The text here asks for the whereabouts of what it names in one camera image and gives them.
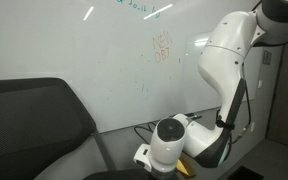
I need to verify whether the tan wrist camera mount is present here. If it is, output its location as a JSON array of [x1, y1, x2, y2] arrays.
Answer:
[[176, 158, 198, 178]]

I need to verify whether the black cable with metal connector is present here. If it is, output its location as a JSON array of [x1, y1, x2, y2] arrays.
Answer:
[[229, 79, 253, 146]]

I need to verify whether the large wall whiteboard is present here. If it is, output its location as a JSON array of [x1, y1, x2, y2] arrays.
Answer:
[[0, 0, 272, 134]]

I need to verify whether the black whiteboard marker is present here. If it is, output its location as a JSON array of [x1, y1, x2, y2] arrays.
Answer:
[[171, 112, 204, 122]]

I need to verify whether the thin black looped cable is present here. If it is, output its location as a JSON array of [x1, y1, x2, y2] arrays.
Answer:
[[133, 121, 160, 145]]

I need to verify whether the black mesh chair backrest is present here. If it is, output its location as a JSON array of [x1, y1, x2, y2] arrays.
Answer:
[[0, 77, 97, 180]]

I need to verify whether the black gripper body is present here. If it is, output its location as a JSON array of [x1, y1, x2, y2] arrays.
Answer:
[[148, 168, 179, 180]]

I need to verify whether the dark wall switch panel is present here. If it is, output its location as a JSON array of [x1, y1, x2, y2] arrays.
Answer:
[[262, 50, 273, 66]]

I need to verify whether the black floor box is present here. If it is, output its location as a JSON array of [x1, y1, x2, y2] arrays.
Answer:
[[226, 167, 265, 180]]

